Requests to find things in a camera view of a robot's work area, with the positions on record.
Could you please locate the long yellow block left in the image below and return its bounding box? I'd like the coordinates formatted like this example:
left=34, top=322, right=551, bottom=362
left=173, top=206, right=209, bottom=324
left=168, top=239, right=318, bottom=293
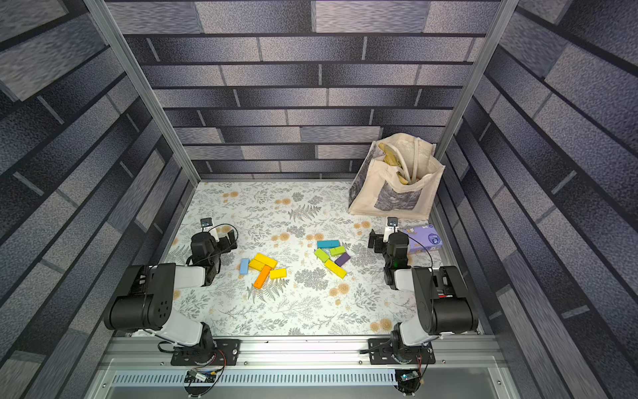
left=249, top=254, right=277, bottom=271

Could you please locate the left circuit board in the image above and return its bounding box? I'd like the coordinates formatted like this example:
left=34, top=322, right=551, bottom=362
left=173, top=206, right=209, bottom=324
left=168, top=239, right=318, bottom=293
left=184, top=369, right=220, bottom=386

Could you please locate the small yellow block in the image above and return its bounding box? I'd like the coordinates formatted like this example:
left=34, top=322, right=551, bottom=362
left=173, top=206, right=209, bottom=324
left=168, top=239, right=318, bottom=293
left=269, top=269, right=287, bottom=280

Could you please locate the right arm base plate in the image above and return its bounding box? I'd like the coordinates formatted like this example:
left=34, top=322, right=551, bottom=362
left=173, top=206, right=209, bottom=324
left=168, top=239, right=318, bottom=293
left=360, top=337, right=436, bottom=366

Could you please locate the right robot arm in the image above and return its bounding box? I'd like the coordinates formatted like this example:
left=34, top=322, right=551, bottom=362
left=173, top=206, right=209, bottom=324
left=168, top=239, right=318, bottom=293
left=360, top=230, right=479, bottom=364

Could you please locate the teal block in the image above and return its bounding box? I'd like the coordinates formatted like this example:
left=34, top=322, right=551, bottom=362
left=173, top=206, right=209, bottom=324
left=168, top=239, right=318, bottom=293
left=317, top=240, right=341, bottom=249

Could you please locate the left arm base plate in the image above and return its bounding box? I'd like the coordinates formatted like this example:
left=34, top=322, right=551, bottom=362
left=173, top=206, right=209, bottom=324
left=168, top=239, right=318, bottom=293
left=170, top=339, right=242, bottom=367

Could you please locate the orange block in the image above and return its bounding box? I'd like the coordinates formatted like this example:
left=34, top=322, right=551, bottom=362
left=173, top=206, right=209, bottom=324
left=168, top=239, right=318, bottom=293
left=253, top=265, right=272, bottom=289

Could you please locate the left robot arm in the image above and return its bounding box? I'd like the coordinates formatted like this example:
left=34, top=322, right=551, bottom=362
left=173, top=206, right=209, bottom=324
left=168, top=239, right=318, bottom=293
left=103, top=226, right=239, bottom=352

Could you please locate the purple tissue box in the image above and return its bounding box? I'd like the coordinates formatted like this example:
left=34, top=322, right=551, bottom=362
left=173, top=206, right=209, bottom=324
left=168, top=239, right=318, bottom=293
left=403, top=224, right=443, bottom=254

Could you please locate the purple block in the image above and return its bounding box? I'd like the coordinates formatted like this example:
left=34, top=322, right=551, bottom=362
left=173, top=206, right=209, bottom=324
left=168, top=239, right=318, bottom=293
left=335, top=253, right=351, bottom=267

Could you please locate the right circuit board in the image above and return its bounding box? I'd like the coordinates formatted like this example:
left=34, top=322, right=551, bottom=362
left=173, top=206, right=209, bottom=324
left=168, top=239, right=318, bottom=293
left=395, top=369, right=421, bottom=396

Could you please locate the circuit board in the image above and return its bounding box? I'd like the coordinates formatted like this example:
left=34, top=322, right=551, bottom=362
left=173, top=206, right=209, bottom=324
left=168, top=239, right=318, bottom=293
left=184, top=369, right=220, bottom=386
left=395, top=369, right=421, bottom=396

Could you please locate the light blue block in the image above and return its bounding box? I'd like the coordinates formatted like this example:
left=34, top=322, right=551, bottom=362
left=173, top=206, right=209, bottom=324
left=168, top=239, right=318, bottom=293
left=239, top=259, right=250, bottom=275

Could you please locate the long yellow block right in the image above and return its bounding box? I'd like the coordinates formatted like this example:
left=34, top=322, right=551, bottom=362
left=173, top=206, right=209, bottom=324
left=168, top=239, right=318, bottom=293
left=324, top=259, right=347, bottom=279

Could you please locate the lime green block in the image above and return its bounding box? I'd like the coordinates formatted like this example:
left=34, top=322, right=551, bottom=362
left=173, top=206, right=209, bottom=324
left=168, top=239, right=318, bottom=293
left=330, top=246, right=347, bottom=257
left=314, top=249, right=331, bottom=264

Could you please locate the aluminium front rail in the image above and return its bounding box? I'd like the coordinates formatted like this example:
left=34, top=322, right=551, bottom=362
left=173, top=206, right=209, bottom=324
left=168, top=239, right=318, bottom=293
left=98, top=334, right=506, bottom=371

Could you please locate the cream canvas tote bag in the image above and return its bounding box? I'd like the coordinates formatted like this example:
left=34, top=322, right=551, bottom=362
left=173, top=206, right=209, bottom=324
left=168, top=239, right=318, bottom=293
left=348, top=133, right=445, bottom=221

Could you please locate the long yellow block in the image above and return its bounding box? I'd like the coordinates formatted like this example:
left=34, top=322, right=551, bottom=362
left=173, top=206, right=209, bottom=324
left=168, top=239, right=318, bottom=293
left=324, top=259, right=347, bottom=279
left=249, top=254, right=277, bottom=271

